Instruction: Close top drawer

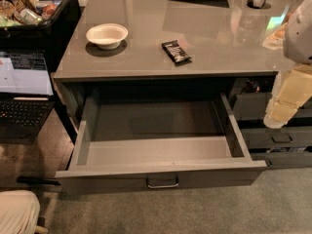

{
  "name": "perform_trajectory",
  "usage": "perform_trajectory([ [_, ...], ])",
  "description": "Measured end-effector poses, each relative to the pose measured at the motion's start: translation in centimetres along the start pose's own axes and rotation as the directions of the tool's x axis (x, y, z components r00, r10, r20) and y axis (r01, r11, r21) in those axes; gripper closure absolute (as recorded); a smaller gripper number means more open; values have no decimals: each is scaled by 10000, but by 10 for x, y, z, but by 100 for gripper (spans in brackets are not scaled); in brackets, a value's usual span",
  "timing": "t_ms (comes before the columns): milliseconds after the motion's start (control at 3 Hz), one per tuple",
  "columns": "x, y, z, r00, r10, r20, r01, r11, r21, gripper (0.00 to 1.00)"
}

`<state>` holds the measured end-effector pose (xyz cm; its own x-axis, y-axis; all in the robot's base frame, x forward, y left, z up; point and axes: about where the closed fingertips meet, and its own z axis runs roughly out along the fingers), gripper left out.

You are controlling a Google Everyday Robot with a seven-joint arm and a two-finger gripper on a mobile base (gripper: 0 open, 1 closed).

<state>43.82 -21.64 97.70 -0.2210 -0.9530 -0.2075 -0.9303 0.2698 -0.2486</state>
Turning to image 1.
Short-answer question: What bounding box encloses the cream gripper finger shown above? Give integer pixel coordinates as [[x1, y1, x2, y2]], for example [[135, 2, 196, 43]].
[[263, 64, 312, 129]]

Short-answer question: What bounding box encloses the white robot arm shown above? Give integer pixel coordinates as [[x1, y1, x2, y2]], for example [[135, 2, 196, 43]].
[[263, 0, 312, 129]]

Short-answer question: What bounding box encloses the clear jar of snacks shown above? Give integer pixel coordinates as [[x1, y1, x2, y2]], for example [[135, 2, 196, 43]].
[[262, 13, 292, 50]]

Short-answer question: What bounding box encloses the black candy bar wrapper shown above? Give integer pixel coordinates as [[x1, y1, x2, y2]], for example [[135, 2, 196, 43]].
[[162, 40, 191, 63]]

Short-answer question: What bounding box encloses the white paper bowl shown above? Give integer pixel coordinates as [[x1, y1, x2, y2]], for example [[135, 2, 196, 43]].
[[86, 23, 128, 50]]

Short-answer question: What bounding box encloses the black bin of groceries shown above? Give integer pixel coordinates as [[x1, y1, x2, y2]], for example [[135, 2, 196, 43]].
[[0, 0, 82, 73]]

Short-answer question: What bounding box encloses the black laptop computer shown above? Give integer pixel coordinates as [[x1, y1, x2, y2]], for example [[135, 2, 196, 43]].
[[0, 51, 55, 144]]

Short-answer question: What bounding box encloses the black laptop stand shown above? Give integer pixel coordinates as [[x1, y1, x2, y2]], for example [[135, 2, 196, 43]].
[[17, 91, 79, 186]]

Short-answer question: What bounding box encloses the person's beige trouser knee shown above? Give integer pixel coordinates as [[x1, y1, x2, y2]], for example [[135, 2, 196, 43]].
[[0, 190, 40, 234]]

